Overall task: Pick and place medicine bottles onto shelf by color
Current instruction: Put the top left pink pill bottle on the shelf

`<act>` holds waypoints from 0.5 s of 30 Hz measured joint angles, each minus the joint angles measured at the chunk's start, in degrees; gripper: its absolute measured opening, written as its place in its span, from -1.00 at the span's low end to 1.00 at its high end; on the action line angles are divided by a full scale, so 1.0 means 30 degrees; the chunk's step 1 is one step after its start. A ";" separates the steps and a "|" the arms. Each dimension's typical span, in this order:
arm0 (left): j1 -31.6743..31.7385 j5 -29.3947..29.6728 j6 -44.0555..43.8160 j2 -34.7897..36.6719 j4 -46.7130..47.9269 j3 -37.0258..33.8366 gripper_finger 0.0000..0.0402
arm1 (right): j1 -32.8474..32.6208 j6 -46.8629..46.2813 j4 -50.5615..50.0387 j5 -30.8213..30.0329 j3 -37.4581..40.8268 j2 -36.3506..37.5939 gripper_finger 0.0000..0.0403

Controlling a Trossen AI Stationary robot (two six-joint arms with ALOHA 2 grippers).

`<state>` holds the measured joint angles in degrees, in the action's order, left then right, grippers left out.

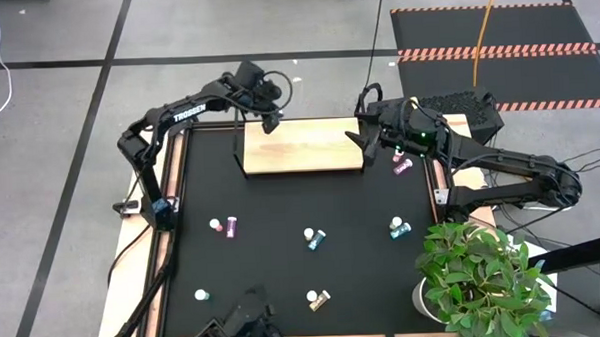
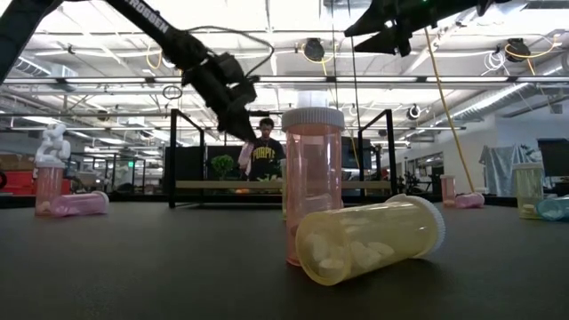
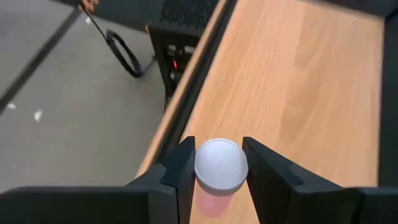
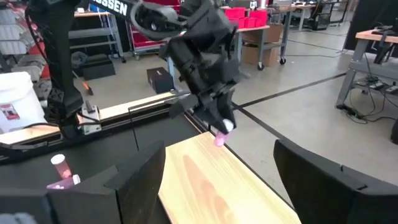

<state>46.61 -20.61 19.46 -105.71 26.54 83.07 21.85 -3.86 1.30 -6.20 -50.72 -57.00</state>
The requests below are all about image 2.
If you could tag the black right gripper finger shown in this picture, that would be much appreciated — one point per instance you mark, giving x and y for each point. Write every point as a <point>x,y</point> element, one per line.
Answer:
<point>391,42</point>
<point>375,20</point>

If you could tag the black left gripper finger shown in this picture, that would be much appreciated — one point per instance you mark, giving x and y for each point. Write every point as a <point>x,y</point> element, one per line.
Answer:
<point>250,122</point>
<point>233,122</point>

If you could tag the purple pill bottle white cap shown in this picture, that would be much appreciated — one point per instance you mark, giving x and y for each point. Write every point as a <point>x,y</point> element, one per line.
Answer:
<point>80,204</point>
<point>246,157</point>
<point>469,201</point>

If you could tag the yellow pill bottle white cap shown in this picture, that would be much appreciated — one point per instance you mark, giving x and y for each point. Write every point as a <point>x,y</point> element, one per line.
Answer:
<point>528,191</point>
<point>283,191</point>
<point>369,240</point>

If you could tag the pink pill bottle white cap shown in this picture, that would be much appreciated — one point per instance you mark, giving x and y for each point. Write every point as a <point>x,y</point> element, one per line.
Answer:
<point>447,191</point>
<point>313,178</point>
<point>46,186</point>

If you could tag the teal pill bottle white cap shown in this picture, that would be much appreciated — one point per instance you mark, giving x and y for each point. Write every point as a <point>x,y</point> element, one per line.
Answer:
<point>555,209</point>

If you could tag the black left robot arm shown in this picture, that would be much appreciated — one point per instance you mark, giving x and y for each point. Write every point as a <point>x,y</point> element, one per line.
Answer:
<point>146,20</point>

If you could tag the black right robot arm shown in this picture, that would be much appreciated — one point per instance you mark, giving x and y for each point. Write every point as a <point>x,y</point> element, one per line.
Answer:
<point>484,5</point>

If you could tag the person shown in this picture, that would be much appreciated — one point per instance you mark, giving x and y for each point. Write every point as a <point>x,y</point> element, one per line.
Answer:
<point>266,155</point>

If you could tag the small green potted plant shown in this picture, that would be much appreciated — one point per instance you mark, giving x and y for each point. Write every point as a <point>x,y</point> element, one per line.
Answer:
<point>222,164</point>

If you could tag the black partition panel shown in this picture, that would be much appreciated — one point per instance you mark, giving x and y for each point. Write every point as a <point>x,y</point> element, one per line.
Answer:
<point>186,164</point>

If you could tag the long ceiling light strip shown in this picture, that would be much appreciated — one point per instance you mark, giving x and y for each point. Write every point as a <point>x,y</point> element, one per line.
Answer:
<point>111,80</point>

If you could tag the grey cloth cover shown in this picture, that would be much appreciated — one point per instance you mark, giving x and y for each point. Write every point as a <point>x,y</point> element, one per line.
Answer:
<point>498,171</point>

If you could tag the black table mat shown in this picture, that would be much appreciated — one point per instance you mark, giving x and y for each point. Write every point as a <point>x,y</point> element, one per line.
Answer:
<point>133,266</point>

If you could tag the white robot figure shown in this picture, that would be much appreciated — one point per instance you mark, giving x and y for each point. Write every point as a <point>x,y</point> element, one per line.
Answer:
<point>53,142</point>

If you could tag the black monitor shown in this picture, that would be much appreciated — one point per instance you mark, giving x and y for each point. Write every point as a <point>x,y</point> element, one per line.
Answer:
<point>555,155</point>

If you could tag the red cabinet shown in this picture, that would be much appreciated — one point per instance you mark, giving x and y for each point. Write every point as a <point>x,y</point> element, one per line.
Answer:
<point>18,182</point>

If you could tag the wooden shelf black frame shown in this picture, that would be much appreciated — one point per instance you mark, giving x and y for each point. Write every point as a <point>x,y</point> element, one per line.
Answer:
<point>200,184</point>

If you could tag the silver ventilation duct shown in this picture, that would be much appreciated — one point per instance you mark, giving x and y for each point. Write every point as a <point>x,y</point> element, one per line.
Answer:
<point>498,100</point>
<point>44,67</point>

